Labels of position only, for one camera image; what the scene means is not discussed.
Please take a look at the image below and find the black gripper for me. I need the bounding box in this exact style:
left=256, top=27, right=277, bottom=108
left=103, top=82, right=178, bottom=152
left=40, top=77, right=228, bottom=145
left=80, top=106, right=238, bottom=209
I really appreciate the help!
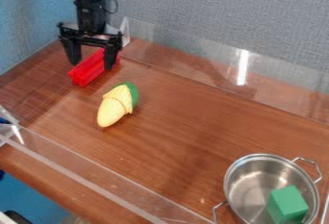
left=56, top=22, right=123, bottom=70

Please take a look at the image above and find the red rectangular block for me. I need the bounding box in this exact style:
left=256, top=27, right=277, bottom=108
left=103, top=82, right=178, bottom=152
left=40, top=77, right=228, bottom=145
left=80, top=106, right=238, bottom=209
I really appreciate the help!
left=67, top=48, right=122, bottom=87

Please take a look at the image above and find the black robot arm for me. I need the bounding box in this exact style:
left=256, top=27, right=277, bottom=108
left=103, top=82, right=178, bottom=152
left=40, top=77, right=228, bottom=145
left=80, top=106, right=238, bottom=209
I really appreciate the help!
left=58, top=0, right=123, bottom=70

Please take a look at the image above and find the yellow toy corn cob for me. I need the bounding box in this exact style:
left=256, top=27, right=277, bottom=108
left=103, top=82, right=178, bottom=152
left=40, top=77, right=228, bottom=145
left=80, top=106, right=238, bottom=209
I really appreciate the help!
left=97, top=83, right=139, bottom=127

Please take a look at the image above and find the clear acrylic back barrier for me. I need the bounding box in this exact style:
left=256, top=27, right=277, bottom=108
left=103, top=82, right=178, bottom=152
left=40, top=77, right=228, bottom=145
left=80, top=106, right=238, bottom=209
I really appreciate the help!
left=122, top=17, right=329, bottom=125

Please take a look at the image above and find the clear acrylic barrier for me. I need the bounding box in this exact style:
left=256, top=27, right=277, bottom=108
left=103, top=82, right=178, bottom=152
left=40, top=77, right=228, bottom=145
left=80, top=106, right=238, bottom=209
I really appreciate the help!
left=122, top=17, right=329, bottom=125
left=10, top=127, right=213, bottom=224

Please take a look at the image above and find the clear acrylic front barrier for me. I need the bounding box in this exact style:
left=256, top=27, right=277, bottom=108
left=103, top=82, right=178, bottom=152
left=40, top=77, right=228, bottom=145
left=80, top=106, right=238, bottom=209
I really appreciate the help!
left=10, top=127, right=213, bottom=224

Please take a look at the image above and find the silver metal pot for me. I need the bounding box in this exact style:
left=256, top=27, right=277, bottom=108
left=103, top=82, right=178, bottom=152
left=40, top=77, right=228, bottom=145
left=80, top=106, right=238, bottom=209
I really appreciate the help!
left=213, top=154, right=323, bottom=224

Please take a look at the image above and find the green cube block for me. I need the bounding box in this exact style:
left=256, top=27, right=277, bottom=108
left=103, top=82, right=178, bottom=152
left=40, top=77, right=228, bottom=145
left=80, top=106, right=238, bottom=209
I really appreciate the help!
left=266, top=186, right=309, bottom=224

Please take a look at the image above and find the clear acrylic corner bracket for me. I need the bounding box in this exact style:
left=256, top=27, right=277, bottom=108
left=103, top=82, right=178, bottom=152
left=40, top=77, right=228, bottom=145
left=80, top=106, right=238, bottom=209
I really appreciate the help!
left=119, top=16, right=131, bottom=48

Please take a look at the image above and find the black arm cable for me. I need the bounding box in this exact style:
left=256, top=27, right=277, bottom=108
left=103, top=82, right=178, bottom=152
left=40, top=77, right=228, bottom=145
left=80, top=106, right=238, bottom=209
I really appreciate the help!
left=101, top=0, right=119, bottom=14

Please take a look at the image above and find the clear acrylic left bracket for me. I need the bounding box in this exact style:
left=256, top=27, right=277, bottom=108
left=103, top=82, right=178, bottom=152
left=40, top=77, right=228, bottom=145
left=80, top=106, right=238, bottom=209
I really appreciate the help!
left=0, top=105, right=26, bottom=147

